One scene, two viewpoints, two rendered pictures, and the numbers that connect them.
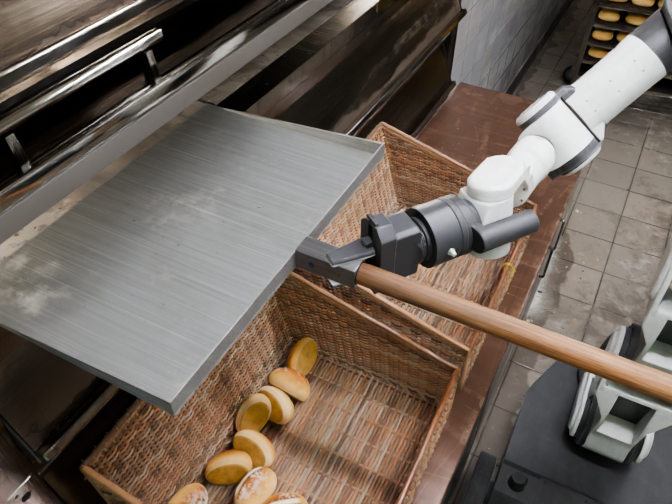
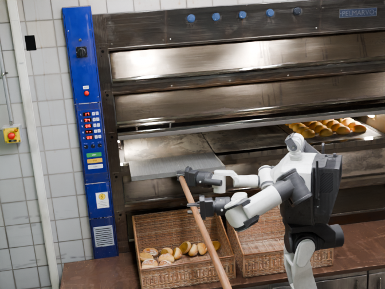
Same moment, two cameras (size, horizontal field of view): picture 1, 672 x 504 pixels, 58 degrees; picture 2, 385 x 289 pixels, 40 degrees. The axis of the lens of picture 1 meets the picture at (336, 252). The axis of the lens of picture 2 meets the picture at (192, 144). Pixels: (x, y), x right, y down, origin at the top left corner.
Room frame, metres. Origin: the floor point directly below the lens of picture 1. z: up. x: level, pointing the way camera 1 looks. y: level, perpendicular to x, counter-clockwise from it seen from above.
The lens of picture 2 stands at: (-1.01, -2.31, 2.24)
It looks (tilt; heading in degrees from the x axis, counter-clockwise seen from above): 17 degrees down; 54
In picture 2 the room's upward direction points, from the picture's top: 4 degrees counter-clockwise
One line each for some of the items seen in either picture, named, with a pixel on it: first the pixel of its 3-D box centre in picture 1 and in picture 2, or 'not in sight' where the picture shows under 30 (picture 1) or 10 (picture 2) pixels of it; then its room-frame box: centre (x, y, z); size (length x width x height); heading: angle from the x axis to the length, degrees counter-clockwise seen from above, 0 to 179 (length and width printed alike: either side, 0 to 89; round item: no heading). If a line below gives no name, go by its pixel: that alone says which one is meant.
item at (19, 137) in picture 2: not in sight; (12, 133); (-0.10, 0.71, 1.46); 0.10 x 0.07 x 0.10; 152
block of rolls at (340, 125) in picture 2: not in sight; (319, 121); (1.96, 0.15, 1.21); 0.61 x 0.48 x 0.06; 62
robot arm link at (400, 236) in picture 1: (408, 243); (196, 178); (0.61, -0.10, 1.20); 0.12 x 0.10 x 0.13; 117
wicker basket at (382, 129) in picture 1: (416, 242); (276, 233); (1.13, -0.20, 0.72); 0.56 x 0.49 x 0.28; 152
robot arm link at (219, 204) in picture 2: not in sight; (212, 207); (0.43, -0.46, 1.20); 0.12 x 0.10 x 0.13; 144
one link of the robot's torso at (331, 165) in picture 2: not in sight; (308, 186); (0.81, -0.73, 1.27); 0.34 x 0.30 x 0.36; 34
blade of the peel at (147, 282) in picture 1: (194, 212); (175, 163); (0.68, 0.21, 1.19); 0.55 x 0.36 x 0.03; 152
